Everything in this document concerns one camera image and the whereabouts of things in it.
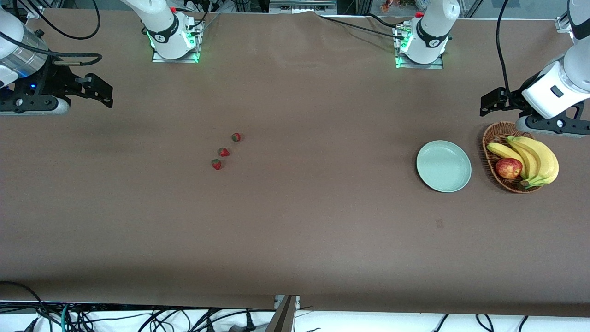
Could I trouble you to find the pale green round plate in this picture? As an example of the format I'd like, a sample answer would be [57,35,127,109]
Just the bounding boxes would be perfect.
[416,140,472,193]

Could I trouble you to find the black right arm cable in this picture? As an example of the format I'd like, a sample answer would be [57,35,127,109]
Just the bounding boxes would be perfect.
[0,0,103,66]

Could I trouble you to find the brown wicker basket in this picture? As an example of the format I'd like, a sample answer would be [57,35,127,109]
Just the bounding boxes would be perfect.
[482,121,556,194]

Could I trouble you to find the aluminium frame post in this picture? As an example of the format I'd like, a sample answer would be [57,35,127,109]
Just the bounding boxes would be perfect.
[265,295,300,332]

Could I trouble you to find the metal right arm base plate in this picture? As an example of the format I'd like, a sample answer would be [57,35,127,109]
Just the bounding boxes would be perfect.
[152,21,200,64]

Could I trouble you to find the small yellow banana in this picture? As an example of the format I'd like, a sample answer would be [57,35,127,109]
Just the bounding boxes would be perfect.
[487,142,527,179]

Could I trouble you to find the short black cable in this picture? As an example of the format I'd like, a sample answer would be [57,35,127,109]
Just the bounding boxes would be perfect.
[366,13,402,27]

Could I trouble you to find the long black cable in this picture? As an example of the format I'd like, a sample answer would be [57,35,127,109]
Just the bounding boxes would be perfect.
[318,15,408,41]

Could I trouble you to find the red apple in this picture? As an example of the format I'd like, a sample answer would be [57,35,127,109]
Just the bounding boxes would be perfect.
[496,157,523,180]

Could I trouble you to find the medium yellow banana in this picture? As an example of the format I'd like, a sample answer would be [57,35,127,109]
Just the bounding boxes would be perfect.
[506,136,541,181]

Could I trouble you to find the yellow banana bunch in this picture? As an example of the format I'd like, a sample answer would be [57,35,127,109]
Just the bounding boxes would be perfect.
[512,136,560,189]

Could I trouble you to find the brown table cover sheet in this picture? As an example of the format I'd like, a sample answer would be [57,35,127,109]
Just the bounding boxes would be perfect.
[0,8,590,318]

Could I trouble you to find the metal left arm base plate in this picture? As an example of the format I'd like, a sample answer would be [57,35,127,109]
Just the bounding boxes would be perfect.
[395,23,444,70]

